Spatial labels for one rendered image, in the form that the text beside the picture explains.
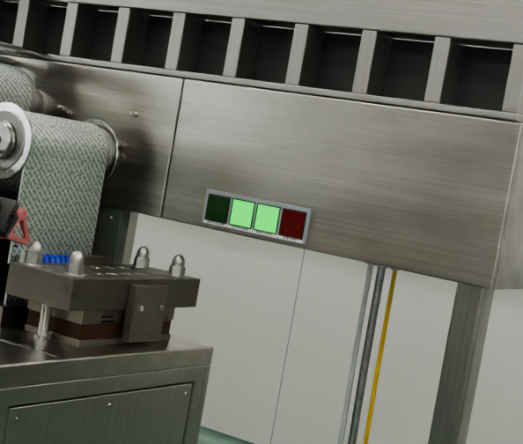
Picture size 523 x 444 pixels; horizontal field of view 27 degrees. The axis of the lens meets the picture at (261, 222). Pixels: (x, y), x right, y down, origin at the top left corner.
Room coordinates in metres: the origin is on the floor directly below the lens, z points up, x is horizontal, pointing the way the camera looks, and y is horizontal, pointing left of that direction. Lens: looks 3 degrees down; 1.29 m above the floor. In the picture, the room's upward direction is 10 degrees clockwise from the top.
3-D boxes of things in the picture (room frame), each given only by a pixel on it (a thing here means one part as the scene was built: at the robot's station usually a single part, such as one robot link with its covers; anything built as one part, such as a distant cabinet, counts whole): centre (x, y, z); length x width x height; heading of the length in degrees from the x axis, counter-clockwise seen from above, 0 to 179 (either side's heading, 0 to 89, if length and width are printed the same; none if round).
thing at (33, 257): (2.06, 0.41, 1.05); 0.04 x 0.04 x 0.04
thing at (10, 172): (2.14, 0.52, 1.25); 0.15 x 0.01 x 0.15; 59
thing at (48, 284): (2.18, 0.28, 1.00); 0.40 x 0.16 x 0.06; 149
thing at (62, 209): (2.21, 0.40, 1.11); 0.23 x 0.01 x 0.18; 149
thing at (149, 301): (2.15, 0.19, 0.96); 0.10 x 0.03 x 0.11; 149
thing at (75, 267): (2.02, 0.32, 1.05); 0.04 x 0.04 x 0.04
